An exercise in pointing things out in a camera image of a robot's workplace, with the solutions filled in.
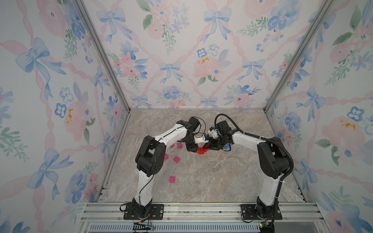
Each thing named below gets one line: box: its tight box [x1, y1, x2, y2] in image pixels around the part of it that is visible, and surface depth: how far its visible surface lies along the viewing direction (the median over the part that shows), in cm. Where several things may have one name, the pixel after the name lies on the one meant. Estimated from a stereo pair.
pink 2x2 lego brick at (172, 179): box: [169, 175, 176, 184], surface depth 86 cm
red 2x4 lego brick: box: [196, 147, 210, 155], surface depth 94 cm
